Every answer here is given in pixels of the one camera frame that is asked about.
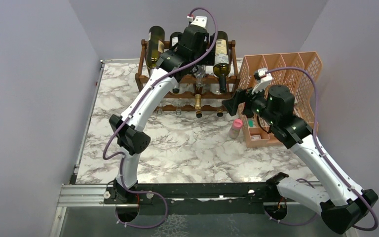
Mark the dark bottle gold foil neck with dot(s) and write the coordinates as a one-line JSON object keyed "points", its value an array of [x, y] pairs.
{"points": [[199, 75]]}

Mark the green wine bottle far left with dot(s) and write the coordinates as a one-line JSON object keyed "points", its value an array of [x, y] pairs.
{"points": [[155, 46]]}

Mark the brown wooden wine rack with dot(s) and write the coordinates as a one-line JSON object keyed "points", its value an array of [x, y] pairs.
{"points": [[186, 97]]}

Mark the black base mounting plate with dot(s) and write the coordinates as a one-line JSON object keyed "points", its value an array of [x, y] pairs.
{"points": [[193, 198]]}

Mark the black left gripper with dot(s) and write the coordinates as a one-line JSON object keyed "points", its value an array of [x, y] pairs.
{"points": [[204, 52]]}

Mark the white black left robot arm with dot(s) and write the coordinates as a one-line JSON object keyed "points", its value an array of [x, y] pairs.
{"points": [[128, 127]]}

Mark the orange plastic file organizer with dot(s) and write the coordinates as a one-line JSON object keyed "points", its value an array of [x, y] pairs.
{"points": [[255, 131]]}

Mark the clear bottle in lower rack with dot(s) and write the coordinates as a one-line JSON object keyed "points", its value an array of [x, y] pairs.
{"points": [[219, 107]]}

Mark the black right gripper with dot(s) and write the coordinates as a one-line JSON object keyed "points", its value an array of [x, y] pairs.
{"points": [[241, 96]]}

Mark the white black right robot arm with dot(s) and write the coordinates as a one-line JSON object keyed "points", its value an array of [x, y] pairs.
{"points": [[344, 202]]}

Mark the aluminium frame rail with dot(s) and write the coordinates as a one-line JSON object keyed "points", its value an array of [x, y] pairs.
{"points": [[92, 173]]}

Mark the green wine bottle cream label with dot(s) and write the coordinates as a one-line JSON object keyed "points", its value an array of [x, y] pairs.
{"points": [[221, 67]]}

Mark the pink capped small bottle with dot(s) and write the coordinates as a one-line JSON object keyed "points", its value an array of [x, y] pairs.
{"points": [[235, 129]]}

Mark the green wine bottle white label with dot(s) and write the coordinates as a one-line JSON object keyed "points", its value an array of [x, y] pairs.
{"points": [[174, 39]]}

